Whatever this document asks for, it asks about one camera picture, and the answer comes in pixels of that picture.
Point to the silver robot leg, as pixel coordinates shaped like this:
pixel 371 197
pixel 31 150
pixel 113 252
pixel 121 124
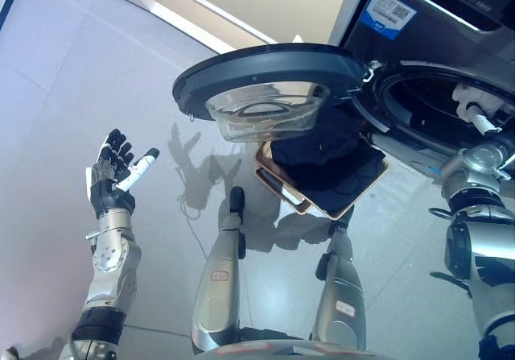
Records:
pixel 340 291
pixel 217 287

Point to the blue white energy label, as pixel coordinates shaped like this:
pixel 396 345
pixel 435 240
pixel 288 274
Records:
pixel 388 11

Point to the white shelf cabinet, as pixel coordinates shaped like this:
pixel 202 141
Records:
pixel 225 9

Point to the silver right robot leg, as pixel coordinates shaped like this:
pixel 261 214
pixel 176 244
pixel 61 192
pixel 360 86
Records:
pixel 340 291

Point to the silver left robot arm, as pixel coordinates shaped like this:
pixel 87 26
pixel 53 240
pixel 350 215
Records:
pixel 108 263

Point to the white garment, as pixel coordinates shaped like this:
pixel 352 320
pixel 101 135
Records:
pixel 468 94

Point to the silver left robot leg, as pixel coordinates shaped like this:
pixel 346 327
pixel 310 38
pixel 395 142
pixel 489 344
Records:
pixel 217 287

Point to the dark grey washing machine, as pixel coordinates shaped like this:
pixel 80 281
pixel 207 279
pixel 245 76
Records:
pixel 438 42

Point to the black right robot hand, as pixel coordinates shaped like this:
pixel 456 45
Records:
pixel 489 124

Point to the black clothes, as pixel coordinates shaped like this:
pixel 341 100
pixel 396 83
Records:
pixel 326 166

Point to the round washing machine door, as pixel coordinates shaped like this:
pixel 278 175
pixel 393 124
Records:
pixel 261 70

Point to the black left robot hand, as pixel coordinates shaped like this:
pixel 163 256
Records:
pixel 110 197

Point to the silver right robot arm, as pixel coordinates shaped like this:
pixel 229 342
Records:
pixel 479 199

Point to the silver robot torso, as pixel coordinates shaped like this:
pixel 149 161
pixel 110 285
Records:
pixel 297 351

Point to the tan laundry basket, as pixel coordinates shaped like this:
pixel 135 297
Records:
pixel 295 205

